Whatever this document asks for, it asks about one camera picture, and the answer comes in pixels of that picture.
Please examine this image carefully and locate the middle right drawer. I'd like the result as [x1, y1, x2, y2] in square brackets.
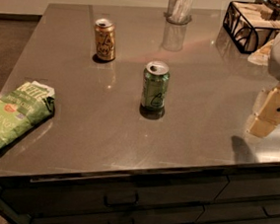
[196, 200, 280, 224]

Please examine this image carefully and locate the green soda can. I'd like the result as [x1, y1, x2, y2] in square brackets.
[141, 61, 171, 112]

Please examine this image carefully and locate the lower left drawer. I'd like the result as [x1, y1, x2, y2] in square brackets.
[32, 206, 204, 224]

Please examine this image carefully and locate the drawer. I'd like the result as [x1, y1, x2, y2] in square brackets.
[196, 200, 280, 224]
[1, 176, 228, 216]
[217, 173, 280, 200]
[32, 206, 204, 224]

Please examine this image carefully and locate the green chip bag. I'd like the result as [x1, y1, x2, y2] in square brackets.
[0, 81, 55, 150]

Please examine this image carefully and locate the gold soda can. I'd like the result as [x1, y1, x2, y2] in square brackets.
[95, 18, 116, 61]

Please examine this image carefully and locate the upper right drawer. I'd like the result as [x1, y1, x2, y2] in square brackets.
[217, 173, 280, 200]

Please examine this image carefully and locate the upper left drawer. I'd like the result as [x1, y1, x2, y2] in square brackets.
[1, 176, 228, 216]

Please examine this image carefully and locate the black wire basket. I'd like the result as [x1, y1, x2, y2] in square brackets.
[223, 1, 280, 54]

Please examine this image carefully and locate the clear straw jar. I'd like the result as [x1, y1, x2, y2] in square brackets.
[166, 0, 193, 25]

